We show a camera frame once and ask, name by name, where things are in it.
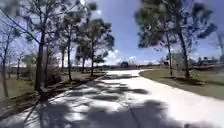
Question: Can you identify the small dark bush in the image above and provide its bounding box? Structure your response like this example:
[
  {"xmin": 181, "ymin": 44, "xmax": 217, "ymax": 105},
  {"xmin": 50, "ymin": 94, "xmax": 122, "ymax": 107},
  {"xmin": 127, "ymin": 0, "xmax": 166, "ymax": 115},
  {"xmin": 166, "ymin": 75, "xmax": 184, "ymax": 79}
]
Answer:
[{"xmin": 119, "ymin": 60, "xmax": 131, "ymax": 70}]

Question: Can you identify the pale concrete path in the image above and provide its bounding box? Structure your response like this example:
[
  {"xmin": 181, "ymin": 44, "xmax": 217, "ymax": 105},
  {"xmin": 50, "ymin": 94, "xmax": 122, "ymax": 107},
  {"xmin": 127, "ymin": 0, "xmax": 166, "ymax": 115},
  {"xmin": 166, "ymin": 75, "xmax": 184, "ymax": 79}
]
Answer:
[{"xmin": 0, "ymin": 69, "xmax": 224, "ymax": 128}]

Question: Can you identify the thin pine tree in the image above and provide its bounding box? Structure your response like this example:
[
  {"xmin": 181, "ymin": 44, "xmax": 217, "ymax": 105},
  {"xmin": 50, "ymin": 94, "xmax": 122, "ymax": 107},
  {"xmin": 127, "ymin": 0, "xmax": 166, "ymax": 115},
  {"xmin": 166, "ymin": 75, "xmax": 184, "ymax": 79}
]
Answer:
[{"xmin": 134, "ymin": 7, "xmax": 178, "ymax": 77}]

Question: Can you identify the building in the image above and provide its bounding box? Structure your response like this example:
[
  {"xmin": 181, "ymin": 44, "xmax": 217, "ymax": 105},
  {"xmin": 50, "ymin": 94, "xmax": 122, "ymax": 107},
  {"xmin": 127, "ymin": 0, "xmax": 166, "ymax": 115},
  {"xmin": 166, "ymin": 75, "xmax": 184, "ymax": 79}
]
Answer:
[{"xmin": 171, "ymin": 52, "xmax": 188, "ymax": 70}]

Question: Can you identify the tall pine tree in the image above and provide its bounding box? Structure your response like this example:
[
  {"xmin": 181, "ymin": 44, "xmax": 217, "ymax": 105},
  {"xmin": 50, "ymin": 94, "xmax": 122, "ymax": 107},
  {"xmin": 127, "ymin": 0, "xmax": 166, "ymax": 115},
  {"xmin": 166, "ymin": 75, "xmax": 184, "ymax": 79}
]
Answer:
[{"xmin": 134, "ymin": 0, "xmax": 218, "ymax": 81}]

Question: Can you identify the row of trees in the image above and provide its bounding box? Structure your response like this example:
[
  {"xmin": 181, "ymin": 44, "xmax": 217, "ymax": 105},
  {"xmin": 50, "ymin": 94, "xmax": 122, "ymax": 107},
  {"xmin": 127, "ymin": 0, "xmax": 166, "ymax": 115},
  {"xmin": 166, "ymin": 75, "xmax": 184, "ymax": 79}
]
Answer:
[{"xmin": 0, "ymin": 0, "xmax": 116, "ymax": 98}]

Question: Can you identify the grass verge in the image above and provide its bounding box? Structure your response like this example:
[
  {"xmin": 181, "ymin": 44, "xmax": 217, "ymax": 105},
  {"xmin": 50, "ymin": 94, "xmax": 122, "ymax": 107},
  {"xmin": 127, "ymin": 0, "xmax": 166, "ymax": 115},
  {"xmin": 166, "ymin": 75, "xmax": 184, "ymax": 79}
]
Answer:
[{"xmin": 138, "ymin": 67, "xmax": 224, "ymax": 101}]

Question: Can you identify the shaded grass strip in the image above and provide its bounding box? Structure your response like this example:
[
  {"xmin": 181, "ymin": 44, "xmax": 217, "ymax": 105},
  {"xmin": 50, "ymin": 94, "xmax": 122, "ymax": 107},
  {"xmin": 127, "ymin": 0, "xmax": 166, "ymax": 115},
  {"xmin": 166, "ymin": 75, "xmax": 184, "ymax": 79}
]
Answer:
[{"xmin": 0, "ymin": 71, "xmax": 106, "ymax": 118}]

